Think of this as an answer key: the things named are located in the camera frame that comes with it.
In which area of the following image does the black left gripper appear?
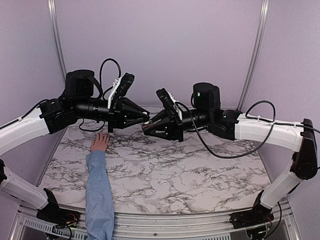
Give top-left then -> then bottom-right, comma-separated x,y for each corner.
72,96 -> 150,133

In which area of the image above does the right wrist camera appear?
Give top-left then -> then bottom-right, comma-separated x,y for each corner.
156,88 -> 183,126

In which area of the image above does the aluminium frame post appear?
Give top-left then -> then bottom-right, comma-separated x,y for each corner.
236,0 -> 270,111
48,0 -> 67,80

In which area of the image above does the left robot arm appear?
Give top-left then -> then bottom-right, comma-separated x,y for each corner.
0,69 -> 150,223

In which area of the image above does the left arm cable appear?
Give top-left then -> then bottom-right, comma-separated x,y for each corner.
78,58 -> 123,132

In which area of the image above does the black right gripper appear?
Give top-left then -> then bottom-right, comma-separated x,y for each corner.
143,107 -> 212,143

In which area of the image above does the blue sleeved forearm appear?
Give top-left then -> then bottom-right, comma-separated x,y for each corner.
85,150 -> 115,240

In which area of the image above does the mannequin hand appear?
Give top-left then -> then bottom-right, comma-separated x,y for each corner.
90,131 -> 109,152

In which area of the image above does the red nail polish bottle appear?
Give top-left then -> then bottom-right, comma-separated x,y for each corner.
141,120 -> 154,132

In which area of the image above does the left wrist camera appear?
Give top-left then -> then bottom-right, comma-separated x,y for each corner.
107,72 -> 135,110

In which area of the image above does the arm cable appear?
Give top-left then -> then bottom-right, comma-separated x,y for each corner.
179,99 -> 311,159
78,58 -> 123,132

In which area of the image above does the front aluminium rail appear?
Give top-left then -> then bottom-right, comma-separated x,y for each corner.
8,201 -> 301,240

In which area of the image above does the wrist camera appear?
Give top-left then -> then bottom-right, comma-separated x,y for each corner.
107,72 -> 135,110
156,88 -> 183,126

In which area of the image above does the right aluminium frame post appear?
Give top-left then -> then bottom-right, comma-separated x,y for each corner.
236,0 -> 270,111

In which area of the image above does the left aluminium frame post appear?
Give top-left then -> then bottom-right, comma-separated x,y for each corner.
48,0 -> 67,80

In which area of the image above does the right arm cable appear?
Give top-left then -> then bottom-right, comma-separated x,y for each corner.
179,99 -> 311,159

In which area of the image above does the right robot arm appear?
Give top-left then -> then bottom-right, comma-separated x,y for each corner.
142,82 -> 319,229

